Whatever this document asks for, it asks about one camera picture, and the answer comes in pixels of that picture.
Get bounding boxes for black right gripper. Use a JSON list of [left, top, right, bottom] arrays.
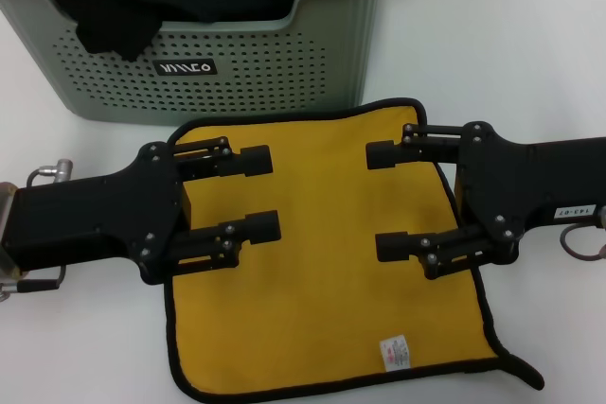
[[365, 121, 606, 281]]

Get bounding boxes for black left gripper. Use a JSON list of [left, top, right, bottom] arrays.
[[1, 142, 193, 287]]

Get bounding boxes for yellow towel with black edge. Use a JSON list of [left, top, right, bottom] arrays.
[[163, 97, 546, 400]]

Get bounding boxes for green perforated storage box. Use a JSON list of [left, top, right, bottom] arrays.
[[0, 0, 394, 122]]

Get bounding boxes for silver metal connector plug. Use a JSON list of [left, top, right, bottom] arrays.
[[27, 159, 74, 187]]

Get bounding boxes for left gripper cable with plug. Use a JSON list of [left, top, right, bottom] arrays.
[[0, 265, 65, 304]]

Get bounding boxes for gripper cable with plug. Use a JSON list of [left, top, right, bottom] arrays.
[[560, 207, 606, 262], [0, 265, 65, 304]]

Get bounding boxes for right gripper cable with plug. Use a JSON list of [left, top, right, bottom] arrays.
[[560, 207, 606, 262]]

